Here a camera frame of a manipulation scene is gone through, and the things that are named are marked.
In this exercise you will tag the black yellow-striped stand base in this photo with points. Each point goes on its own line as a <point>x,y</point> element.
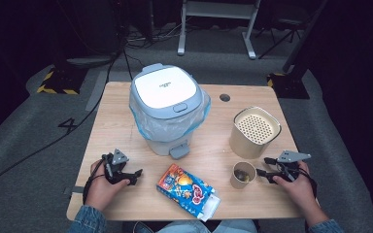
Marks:
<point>288,85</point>
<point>61,81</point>

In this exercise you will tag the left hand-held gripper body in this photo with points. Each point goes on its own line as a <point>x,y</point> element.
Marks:
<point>115,168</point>

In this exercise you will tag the brown paper cup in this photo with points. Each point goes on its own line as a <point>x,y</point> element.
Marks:
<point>238,183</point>

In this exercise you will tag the clear blue-edged bin bag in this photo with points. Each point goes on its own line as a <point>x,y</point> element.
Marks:
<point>162,129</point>

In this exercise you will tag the blue cartoon-print snack box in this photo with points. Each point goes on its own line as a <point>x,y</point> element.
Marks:
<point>184,191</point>

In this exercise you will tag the person's legs in jeans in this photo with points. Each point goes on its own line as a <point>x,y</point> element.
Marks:
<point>191,226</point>

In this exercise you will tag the grey tape tab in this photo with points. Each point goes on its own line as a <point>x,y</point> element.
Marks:
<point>76,190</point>

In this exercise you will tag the black tripod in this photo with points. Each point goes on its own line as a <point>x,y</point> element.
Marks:
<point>281,35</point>

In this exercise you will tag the grey floor tape strip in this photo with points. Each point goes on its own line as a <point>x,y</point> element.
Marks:
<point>97,90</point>

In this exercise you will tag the person's right hand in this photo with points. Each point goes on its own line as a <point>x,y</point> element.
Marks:
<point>301,189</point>

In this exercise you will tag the person's left hand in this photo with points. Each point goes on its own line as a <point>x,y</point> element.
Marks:
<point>102,192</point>

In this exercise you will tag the white metal desk frame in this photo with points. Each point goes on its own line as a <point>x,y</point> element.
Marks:
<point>218,9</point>

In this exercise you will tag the beige canister with perforated strainer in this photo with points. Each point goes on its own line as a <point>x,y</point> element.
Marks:
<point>244,144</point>

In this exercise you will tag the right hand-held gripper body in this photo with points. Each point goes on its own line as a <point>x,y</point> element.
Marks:
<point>288,170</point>

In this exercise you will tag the white and blue pedal bin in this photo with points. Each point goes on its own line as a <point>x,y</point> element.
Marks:
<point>163,87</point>

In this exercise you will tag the dark food residue clump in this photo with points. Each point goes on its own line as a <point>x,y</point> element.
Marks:
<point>242,175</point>

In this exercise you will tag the dark slanted stand pole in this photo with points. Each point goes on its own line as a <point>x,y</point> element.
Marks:
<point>304,35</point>

